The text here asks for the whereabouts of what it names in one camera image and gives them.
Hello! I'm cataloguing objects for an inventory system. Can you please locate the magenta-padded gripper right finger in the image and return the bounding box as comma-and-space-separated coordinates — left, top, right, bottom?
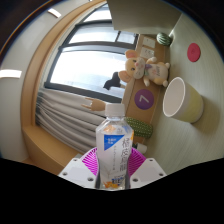
128, 147, 167, 190

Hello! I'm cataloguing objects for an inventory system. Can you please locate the small plant in white pot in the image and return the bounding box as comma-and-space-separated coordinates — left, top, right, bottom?
133, 142, 148, 154

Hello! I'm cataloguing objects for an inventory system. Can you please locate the round purple number sticker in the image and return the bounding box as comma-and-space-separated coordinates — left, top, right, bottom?
134, 88, 155, 111

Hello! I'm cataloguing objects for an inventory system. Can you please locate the white wall socket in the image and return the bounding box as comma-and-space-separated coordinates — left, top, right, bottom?
139, 47, 155, 60
142, 35, 157, 49

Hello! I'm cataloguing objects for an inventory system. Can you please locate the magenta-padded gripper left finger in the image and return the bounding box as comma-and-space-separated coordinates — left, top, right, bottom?
58, 147, 101, 190

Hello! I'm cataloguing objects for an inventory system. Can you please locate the grey pleated curtain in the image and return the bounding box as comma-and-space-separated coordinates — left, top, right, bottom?
34, 88, 111, 155

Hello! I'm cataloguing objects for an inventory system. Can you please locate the tall green cactus ornament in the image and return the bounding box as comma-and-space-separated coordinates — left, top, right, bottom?
124, 116, 154, 140

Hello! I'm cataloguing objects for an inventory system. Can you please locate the dark-framed window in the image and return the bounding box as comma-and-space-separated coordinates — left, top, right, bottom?
43, 4, 139, 104

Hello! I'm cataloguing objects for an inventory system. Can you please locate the clear plastic drink bottle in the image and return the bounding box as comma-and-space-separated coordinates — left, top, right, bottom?
95, 102, 135, 191

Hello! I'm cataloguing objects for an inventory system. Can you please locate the grey-green desk divider panel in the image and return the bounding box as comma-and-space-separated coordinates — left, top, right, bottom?
106, 0, 183, 36

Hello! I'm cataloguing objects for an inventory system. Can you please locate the cream mouse plush toy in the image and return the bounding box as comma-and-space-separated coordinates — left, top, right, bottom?
117, 49, 171, 88

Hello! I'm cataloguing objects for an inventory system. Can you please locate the round green cactus ornament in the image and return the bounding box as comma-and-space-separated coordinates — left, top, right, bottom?
156, 32, 174, 47

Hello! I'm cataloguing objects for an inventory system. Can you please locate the pale yellow paper cup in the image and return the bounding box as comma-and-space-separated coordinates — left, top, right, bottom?
162, 76, 205, 124

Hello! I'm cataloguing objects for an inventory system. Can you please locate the flat round red coaster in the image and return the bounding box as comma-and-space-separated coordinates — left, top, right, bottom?
186, 42, 202, 63

